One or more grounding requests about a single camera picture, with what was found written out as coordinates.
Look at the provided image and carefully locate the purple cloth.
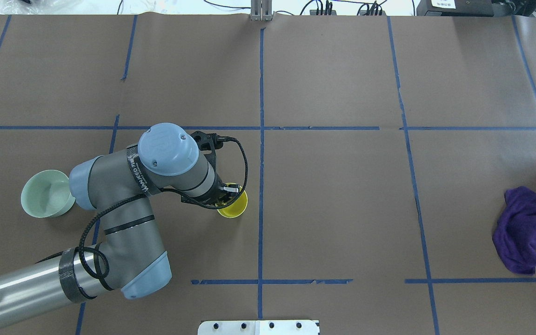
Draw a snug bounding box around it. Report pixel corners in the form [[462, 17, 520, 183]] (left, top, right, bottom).
[[492, 186, 536, 275]]

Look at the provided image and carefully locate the yellow plastic cup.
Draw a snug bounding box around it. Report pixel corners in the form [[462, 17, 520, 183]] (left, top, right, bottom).
[[217, 183, 248, 219]]

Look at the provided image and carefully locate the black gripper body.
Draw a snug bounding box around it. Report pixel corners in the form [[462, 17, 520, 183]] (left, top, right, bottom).
[[181, 184, 241, 209]]

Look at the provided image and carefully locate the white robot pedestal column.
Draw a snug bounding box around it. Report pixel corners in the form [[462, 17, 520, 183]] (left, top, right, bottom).
[[197, 319, 321, 335]]

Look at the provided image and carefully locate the aluminium frame post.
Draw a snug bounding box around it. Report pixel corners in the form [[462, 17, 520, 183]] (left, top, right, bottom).
[[249, 0, 274, 21]]

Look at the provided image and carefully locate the light green bowl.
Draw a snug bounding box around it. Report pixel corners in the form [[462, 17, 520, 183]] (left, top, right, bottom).
[[20, 169, 76, 218]]

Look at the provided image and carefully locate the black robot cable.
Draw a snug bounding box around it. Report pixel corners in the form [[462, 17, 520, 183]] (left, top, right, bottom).
[[78, 136, 248, 298]]

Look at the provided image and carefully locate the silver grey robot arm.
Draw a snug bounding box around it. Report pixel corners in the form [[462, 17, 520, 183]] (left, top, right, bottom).
[[0, 123, 247, 329]]

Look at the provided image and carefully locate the brown paper table cover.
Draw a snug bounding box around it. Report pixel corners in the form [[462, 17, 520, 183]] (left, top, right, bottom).
[[0, 13, 536, 335]]

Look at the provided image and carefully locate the black electronics box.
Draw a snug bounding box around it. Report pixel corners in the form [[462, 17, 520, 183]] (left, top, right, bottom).
[[415, 0, 494, 17]]

